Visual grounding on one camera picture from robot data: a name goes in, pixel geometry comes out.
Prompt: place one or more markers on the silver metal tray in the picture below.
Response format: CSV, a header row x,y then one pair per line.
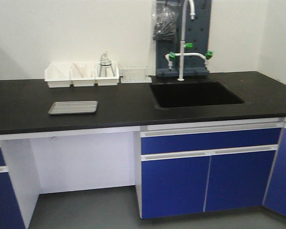
x,y
73,107

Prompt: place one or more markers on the clear glass beaker in bin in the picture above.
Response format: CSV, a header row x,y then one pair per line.
x,y
81,69

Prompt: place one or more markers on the white test tube rack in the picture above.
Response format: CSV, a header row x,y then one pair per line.
x,y
135,74

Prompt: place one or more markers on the white right storage bin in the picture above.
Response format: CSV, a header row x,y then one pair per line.
x,y
105,81

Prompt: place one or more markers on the white storage bin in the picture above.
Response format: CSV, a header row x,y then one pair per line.
x,y
57,75
86,81
105,81

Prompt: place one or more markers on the black lab sink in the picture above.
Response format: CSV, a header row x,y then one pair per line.
x,y
172,95

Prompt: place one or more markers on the glass alcohol lamp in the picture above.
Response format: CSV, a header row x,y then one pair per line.
x,y
104,60

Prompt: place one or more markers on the black metal tripod stand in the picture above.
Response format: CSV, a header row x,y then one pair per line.
x,y
106,70

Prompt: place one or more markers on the white gooseneck lab faucet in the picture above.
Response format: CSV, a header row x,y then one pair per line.
x,y
171,56

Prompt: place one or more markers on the white middle storage bin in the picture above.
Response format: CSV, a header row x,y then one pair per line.
x,y
86,81

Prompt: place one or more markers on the blue left cabinet door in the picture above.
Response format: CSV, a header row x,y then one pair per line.
x,y
174,186

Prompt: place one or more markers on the white left storage bin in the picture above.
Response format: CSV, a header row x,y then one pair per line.
x,y
57,75

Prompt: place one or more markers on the grey pegboard drying rack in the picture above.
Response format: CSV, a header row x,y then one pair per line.
x,y
196,33

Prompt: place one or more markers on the plastic bag of pegs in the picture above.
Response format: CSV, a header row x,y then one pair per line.
x,y
165,21

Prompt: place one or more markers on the blue right cabinet door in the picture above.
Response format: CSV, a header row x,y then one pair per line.
x,y
238,180

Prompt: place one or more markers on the blue corner cabinet door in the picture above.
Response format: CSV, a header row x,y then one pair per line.
x,y
276,194

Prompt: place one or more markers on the blue far-left cabinet door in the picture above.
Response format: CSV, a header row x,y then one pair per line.
x,y
10,215

